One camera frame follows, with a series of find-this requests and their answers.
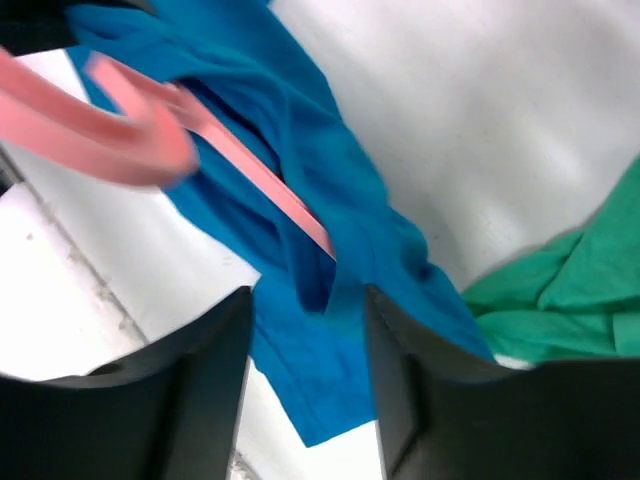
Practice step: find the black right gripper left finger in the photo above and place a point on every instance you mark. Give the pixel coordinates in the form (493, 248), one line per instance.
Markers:
(166, 411)

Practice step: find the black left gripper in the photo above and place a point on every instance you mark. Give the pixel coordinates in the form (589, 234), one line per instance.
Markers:
(33, 26)

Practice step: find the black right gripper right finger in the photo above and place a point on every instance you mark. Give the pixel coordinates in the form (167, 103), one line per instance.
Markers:
(444, 413)

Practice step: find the pink hanger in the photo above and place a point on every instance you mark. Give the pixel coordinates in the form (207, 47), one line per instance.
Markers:
(147, 144)

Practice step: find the blue t shirt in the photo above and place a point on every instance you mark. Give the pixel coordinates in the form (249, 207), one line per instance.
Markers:
(245, 67)

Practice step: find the green t shirt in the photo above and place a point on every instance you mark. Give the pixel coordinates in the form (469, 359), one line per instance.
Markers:
(575, 297)

